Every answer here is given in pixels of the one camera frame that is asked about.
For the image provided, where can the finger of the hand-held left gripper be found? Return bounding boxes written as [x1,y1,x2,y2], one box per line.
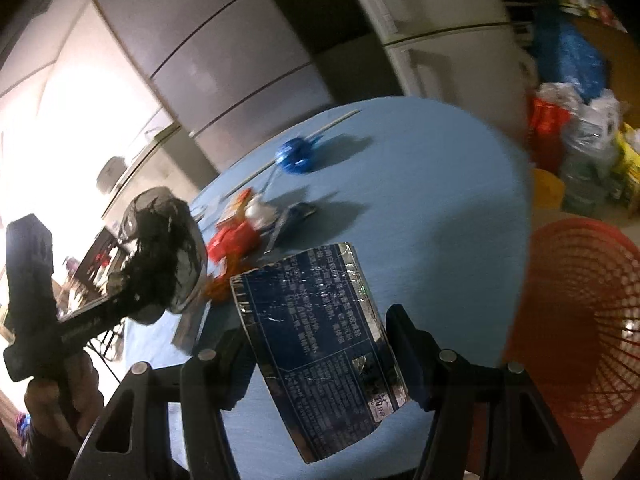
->
[57,280,166,328]

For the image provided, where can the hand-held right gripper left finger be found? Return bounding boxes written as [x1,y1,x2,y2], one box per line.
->
[75,327,266,480]

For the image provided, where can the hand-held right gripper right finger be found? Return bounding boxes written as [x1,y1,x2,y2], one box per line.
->
[385,304,576,480]

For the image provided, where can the blue foil snack packet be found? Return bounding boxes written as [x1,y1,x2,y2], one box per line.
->
[230,242,412,463]

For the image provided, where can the silver and black foil bag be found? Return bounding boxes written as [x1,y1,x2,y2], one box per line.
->
[117,187,208,317]

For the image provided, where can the red plastic mesh basket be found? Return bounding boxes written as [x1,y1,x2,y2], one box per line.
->
[500,217,640,432]

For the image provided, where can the person's left hand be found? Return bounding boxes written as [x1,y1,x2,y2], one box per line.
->
[22,349,107,463]

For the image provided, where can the orange crumpled wrapper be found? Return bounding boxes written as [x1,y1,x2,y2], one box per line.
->
[204,260,236,302]

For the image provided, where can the red snack wrapper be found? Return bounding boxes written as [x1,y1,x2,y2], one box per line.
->
[206,222,261,263]

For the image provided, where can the light blue tablecloth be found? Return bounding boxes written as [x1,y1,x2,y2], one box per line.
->
[120,95,533,480]

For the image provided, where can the yellow plastic bucket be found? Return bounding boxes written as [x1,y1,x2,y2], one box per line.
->
[531,169,567,211]

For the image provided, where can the crumpled blue foil wrapper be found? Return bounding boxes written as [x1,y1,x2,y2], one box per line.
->
[276,136,315,175]

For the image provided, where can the thin wooden stick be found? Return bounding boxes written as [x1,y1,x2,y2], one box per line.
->
[227,109,362,197]

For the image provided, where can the clear plastic water jug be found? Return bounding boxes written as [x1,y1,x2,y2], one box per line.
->
[560,110,621,217]

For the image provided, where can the red shopping bag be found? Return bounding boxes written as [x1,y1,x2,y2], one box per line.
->
[527,95,572,171]

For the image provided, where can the grey refrigerator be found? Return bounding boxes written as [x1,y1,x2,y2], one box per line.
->
[95,0,401,188]

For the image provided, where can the yellow shopping bag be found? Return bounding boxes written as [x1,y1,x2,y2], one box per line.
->
[607,125,640,206]

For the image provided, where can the white plastic bags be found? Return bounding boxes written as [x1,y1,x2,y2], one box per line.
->
[537,82,622,128]

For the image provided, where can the blue plastic bag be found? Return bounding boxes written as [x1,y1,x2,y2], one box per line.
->
[532,15,608,102]

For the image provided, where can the white refrigerator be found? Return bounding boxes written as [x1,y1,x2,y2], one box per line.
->
[345,0,532,136]

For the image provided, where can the brown wooden cabinet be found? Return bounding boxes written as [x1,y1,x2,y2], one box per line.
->
[570,15,640,111]

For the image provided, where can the row of colourful containers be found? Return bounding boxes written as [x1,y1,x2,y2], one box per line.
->
[555,0,627,28]

